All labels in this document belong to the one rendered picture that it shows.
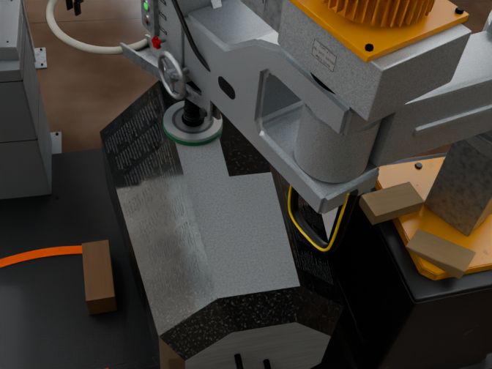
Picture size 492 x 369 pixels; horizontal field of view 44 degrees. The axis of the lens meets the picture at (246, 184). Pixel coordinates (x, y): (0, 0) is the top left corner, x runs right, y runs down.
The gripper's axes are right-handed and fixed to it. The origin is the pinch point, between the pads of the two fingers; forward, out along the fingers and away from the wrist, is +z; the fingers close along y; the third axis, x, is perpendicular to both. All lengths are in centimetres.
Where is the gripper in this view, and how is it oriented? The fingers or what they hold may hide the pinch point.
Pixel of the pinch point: (73, 5)
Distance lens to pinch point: 285.0
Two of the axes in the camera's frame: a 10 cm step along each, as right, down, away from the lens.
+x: 6.3, -5.7, 5.2
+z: -1.0, 6.0, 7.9
